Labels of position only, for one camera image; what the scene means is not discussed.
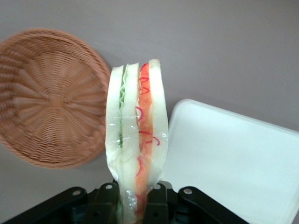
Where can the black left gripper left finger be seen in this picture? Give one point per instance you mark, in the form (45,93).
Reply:
(105,205)

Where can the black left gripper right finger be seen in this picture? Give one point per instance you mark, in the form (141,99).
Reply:
(158,205)

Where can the triangle sandwich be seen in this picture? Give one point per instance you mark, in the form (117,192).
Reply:
(130,130)

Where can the cream rectangular tray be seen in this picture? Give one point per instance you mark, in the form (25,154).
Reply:
(229,158)

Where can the round brown wicker basket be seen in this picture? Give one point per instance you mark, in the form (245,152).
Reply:
(51,100)

